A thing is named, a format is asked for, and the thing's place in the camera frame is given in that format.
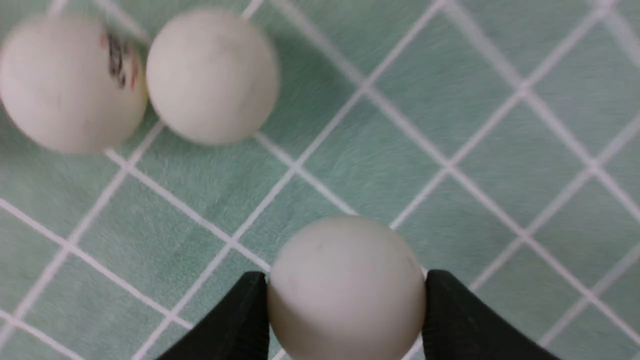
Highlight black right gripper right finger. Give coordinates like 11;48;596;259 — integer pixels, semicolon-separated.
422;269;557;360

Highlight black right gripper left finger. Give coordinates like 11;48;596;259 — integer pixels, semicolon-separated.
158;271;270;360

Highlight white ball cluster back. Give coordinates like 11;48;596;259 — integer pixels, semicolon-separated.
267;215;427;360

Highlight white ball cluster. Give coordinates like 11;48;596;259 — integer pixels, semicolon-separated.
267;215;427;360
146;7;282;146

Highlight white ball with printed logo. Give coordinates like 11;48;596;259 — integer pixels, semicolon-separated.
1;14;148;154

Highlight green checkered tablecloth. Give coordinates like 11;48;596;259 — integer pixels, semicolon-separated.
1;0;639;360

